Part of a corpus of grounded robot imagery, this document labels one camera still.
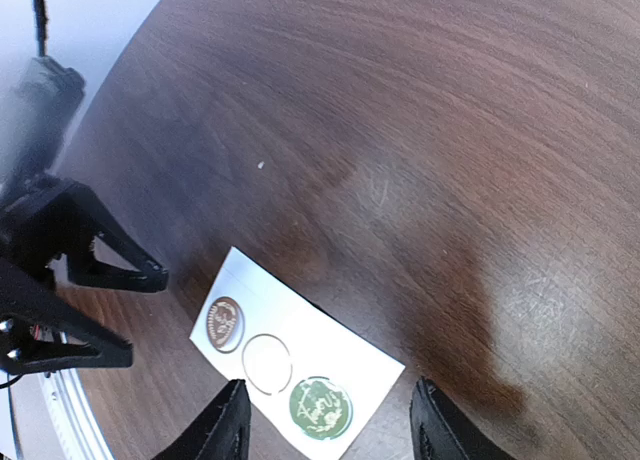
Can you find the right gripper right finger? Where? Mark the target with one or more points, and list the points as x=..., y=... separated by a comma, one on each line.
x=441, y=431

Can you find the white sticker sheet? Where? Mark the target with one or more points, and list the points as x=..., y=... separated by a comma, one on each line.
x=315, y=380

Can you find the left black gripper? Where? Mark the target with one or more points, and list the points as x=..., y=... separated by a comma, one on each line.
x=41, y=332

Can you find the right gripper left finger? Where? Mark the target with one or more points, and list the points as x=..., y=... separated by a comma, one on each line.
x=221, y=431

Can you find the front aluminium rail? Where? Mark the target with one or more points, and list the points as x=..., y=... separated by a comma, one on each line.
x=48, y=416

